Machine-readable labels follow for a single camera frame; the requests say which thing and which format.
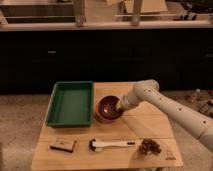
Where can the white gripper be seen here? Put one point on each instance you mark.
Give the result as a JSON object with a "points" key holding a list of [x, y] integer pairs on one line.
{"points": [[123, 104]]}

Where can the green plastic tray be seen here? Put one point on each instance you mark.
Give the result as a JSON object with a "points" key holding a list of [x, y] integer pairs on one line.
{"points": [[71, 104]]}

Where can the long wooden counter shelf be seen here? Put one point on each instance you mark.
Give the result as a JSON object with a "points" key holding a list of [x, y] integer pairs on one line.
{"points": [[48, 15]]}

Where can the white handled brush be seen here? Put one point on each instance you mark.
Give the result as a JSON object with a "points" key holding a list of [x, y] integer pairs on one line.
{"points": [[97, 145]]}

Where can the brown pine cone cluster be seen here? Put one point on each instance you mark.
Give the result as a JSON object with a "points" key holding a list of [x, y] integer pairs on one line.
{"points": [[149, 146]]}

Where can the wooden folding table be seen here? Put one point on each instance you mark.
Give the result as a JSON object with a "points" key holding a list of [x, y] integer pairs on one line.
{"points": [[146, 121]]}

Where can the dark brown bowl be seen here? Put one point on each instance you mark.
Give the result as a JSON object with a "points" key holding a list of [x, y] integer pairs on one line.
{"points": [[108, 102]]}

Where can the orange-brown bowl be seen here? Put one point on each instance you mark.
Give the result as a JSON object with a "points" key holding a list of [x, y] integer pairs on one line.
{"points": [[109, 114]]}

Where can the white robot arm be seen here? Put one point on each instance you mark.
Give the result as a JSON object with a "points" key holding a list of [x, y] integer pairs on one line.
{"points": [[196, 124]]}

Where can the small brown wooden block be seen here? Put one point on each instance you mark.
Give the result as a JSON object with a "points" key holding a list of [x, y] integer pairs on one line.
{"points": [[63, 144]]}

